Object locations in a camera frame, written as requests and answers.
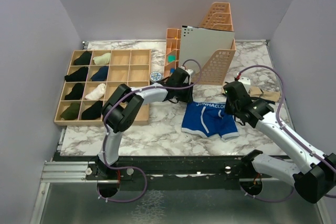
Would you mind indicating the white rolled sock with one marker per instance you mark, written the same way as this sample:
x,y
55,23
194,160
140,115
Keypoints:
x,y
95,91

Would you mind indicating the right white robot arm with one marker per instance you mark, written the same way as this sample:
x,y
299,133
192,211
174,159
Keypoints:
x,y
311,172

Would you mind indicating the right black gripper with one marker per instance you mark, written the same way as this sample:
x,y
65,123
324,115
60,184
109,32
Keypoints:
x,y
228,110

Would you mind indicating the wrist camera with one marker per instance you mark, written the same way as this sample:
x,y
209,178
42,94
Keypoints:
x,y
190,73
245,81

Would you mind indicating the peach file organizer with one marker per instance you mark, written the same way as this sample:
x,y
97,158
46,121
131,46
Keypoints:
x,y
218,17

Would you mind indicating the black rolled sock bottom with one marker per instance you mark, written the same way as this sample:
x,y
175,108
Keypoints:
x,y
93,112

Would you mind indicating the blue boxer underwear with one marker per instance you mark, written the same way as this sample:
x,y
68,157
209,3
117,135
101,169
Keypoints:
x,y
206,119

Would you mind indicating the dark green rolled sock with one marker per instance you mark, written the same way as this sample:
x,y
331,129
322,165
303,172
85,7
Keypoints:
x,y
71,112

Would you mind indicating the black rolled sock top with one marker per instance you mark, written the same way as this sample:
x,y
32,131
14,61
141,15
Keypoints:
x,y
84,59

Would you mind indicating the pale green rolled sock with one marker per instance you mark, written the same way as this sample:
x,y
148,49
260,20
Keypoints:
x,y
102,59

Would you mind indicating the wooden compartment tray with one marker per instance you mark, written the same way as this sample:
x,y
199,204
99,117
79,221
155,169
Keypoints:
x,y
127,66

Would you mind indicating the navy rolled sock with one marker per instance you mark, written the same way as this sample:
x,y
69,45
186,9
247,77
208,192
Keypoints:
x,y
101,74

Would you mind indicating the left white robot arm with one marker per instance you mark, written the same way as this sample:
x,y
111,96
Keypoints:
x,y
121,109

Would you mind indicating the beige underwear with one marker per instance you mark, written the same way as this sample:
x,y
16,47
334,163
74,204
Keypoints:
x,y
257,92

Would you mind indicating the aluminium extrusion rail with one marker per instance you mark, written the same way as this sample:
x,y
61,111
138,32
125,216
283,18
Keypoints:
x,y
64,172

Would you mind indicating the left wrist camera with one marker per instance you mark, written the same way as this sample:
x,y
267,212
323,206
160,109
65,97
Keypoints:
x,y
190,73

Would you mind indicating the blue patterned round tin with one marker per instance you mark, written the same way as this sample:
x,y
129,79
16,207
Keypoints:
x,y
155,76

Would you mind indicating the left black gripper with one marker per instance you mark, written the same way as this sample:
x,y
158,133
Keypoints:
x,y
188,97

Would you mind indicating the grey white folder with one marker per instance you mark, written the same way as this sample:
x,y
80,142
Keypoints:
x,y
200,43

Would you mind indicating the black rolled sock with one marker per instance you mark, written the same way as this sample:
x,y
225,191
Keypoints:
x,y
76,92
93,112
84,59
77,74

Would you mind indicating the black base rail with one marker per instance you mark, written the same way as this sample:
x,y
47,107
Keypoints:
x,y
173,172

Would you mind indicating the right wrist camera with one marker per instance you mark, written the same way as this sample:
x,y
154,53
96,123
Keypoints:
x,y
245,81

